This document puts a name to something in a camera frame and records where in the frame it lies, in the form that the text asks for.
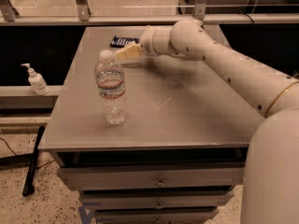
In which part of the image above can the black floor cable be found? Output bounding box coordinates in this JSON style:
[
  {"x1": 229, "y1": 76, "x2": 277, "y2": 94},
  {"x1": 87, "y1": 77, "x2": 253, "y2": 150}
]
[{"x1": 0, "y1": 136, "x2": 56, "y2": 170}]

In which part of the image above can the white pump lotion bottle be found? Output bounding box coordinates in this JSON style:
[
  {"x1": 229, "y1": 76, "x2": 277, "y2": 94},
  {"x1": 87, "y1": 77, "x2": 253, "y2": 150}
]
[{"x1": 22, "y1": 63, "x2": 49, "y2": 95}]

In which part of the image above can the black pole on floor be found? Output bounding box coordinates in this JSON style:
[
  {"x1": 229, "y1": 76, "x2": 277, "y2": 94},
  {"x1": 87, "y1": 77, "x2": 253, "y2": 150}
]
[{"x1": 22, "y1": 126, "x2": 45, "y2": 197}]

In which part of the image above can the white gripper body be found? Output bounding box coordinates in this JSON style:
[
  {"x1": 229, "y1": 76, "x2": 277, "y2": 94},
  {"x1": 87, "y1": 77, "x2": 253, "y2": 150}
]
[{"x1": 139, "y1": 26, "x2": 172, "y2": 56}]

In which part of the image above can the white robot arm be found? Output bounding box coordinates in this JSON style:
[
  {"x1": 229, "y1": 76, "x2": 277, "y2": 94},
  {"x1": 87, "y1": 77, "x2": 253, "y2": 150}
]
[{"x1": 116, "y1": 19, "x2": 299, "y2": 224}]

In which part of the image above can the grey drawer cabinet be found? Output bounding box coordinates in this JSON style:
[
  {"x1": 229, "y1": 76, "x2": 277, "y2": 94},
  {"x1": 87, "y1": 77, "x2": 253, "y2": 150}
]
[{"x1": 39, "y1": 26, "x2": 263, "y2": 224}]

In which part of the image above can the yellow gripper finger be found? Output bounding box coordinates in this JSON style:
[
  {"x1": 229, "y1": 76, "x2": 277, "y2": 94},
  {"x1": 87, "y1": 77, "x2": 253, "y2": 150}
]
[{"x1": 115, "y1": 43, "x2": 142, "y2": 61}]

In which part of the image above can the metal window rail frame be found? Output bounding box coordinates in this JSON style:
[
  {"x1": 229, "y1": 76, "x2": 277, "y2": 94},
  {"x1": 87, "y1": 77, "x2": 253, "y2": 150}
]
[{"x1": 0, "y1": 0, "x2": 299, "y2": 25}]

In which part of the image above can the clear plastic water bottle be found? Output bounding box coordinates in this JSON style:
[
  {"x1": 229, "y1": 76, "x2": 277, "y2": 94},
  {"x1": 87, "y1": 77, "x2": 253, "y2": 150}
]
[{"x1": 94, "y1": 49, "x2": 127, "y2": 125}]

